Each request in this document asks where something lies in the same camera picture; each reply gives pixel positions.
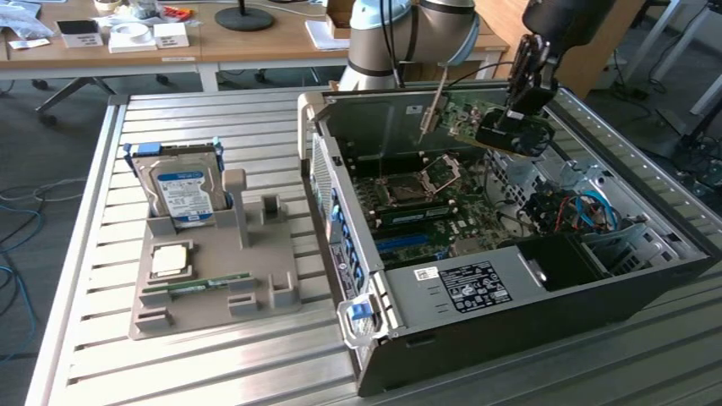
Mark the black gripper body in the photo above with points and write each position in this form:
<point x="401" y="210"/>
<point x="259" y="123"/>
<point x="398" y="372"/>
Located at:
<point x="563" y="21"/>

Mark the graphics card with black fan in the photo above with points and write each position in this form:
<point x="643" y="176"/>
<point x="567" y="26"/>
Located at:
<point x="507" y="139"/>

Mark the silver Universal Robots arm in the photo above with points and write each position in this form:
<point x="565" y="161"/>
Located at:
<point x="383" y="46"/>

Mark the silver metal drive cage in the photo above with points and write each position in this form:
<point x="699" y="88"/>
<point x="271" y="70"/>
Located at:
<point x="519" y="173"/>

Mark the metal socket cover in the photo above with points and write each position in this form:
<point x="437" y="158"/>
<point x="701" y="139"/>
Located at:
<point x="455" y="173"/>

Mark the green motherboard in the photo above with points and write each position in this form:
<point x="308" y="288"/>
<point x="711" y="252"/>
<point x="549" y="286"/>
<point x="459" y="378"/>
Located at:
<point x="479" y="211"/>

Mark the CPU socket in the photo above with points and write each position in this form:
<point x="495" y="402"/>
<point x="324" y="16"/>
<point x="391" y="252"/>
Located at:
<point x="403" y="192"/>

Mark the RAM stick with white label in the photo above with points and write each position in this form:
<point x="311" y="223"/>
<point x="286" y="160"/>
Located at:
<point x="414" y="215"/>

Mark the brown cardboard box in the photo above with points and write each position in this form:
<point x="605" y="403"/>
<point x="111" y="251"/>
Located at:
<point x="338" y="17"/>

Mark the white paper stack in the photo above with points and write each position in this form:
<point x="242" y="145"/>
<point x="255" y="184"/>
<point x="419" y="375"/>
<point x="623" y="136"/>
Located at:
<point x="324" y="40"/>

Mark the silver disk bay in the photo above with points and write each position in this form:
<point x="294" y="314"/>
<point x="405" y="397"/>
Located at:
<point x="649" y="249"/>

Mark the blue expansion slot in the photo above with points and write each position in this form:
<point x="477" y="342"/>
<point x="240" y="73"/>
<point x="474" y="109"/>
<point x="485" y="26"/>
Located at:
<point x="403" y="242"/>

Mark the wooden desk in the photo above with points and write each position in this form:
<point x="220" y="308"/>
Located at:
<point x="84" y="57"/>
<point x="254" y="46"/>

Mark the black round lamp base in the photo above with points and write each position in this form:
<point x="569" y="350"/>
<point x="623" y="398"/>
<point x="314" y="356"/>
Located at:
<point x="244" y="20"/>

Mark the grey power supply unit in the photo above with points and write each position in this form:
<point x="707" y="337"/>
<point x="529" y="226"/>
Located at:
<point x="423" y="300"/>

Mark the black open PC case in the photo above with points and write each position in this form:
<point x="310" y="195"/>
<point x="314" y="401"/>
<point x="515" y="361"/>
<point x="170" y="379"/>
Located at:
<point x="507" y="351"/>

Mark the silver latch with blue tab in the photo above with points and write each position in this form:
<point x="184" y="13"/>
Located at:
<point x="356" y="313"/>

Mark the orange small item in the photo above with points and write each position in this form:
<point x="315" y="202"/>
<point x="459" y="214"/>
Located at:
<point x="178" y="12"/>

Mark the plain white box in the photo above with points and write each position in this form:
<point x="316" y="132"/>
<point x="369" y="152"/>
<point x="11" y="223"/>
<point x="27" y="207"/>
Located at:
<point x="170" y="36"/>

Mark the hard disk in blue caddy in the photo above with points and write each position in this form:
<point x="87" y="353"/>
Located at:
<point x="180" y="190"/>

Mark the white tape roll on box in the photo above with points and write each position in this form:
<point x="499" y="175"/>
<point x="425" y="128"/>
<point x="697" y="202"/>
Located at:
<point x="132" y="38"/>

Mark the grey parts rack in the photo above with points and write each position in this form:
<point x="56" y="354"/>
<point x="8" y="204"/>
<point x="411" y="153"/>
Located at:
<point x="214" y="304"/>

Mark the green RAM stick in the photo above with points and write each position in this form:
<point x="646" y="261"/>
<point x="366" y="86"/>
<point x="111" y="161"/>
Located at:
<point x="191" y="284"/>

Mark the silver CPU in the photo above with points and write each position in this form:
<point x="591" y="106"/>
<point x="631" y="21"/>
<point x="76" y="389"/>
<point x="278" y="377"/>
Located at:
<point x="170" y="260"/>

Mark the white box with black top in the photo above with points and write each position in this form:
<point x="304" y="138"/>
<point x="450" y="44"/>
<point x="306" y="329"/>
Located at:
<point x="79" y="34"/>

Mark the white paper label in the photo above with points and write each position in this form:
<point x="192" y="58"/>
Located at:
<point x="28" y="43"/>

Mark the clear plastic bag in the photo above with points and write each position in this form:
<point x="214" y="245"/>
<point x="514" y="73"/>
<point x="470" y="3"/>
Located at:
<point x="23" y="23"/>

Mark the white desk frame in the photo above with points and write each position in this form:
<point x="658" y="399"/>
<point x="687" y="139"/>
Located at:
<point x="679" y="44"/>

